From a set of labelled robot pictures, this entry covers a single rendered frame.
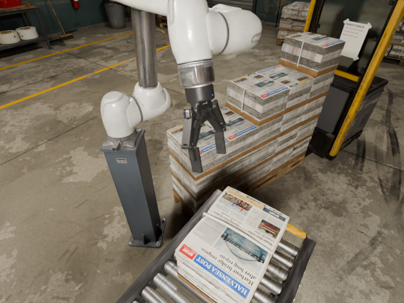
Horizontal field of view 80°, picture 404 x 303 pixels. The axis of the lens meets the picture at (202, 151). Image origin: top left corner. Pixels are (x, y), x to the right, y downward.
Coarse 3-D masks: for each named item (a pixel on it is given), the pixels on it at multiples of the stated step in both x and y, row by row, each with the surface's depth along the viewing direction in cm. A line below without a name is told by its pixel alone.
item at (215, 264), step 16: (208, 224) 92; (192, 240) 87; (208, 240) 87; (224, 240) 87; (176, 256) 86; (192, 256) 82; (208, 256) 82; (224, 256) 82; (240, 256) 83; (256, 256) 83; (192, 272) 87; (208, 272) 78; (224, 272) 78; (240, 272) 78; (256, 272) 78; (208, 288) 87; (224, 288) 76; (240, 288) 75; (256, 288) 79
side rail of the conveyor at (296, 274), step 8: (304, 240) 112; (312, 240) 112; (304, 248) 109; (312, 248) 109; (296, 256) 107; (304, 256) 106; (296, 264) 104; (304, 264) 104; (296, 272) 101; (304, 272) 103; (288, 280) 99; (296, 280) 99; (288, 288) 96; (296, 288) 96; (280, 296) 94; (288, 296) 94
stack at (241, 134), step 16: (224, 112) 194; (288, 112) 194; (176, 128) 177; (208, 128) 177; (240, 128) 177; (256, 128) 177; (272, 128) 192; (288, 128) 207; (176, 144) 169; (208, 144) 162; (240, 144) 177; (256, 144) 190; (272, 144) 205; (288, 144) 224; (208, 160) 162; (224, 160) 174; (240, 160) 187; (256, 160) 204; (272, 160) 222; (288, 160) 243; (176, 176) 196; (208, 176) 172; (224, 176) 186; (256, 176) 221; (192, 192) 180; (192, 208) 195
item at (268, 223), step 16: (224, 192) 104; (240, 192) 104; (224, 208) 98; (240, 208) 98; (256, 208) 98; (272, 208) 98; (240, 224) 92; (256, 224) 92; (272, 224) 92; (272, 240) 87
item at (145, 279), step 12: (216, 192) 134; (204, 204) 128; (192, 216) 122; (192, 228) 117; (180, 240) 112; (168, 252) 108; (156, 264) 104; (144, 276) 100; (132, 288) 96; (144, 288) 97; (156, 288) 107; (120, 300) 93; (132, 300) 93; (144, 300) 101
